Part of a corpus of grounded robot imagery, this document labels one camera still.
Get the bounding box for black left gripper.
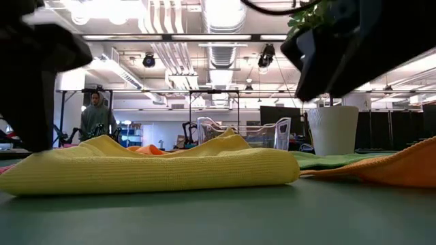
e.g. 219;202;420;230
0;23;93;153

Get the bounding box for green microfiber towel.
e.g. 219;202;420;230
289;150;399;171

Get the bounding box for orange microfiber towel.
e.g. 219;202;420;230
299;135;436;189
126;144;168;157

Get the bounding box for yellow microfiber towel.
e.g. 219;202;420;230
0;128;301;197

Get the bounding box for person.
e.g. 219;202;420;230
80;91;119;142

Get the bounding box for green leafy plant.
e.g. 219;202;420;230
287;0;341;107

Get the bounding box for black partition panels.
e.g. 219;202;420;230
354;110;424;150

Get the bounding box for white ribbed plant pot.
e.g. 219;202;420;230
307;105;360;157

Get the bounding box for blue storage shelf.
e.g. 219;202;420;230
119;124;144;149

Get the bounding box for black computer monitor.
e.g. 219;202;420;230
260;105;302;137

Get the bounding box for clear plastic bin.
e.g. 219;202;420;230
196;116;292;152

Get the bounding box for green table mat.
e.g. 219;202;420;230
0;151;436;245

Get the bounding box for black metal rig frame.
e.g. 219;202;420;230
188;88;241;137
56;88;114;147

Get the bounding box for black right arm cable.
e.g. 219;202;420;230
240;0;321;16

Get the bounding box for black ceiling-mounted camera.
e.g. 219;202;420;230
257;44;277;69
142;52;157;69

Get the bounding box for silver ventilation duct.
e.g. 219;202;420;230
200;0;249;107

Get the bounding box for black overhead frame bar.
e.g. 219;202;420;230
81;33;289;43

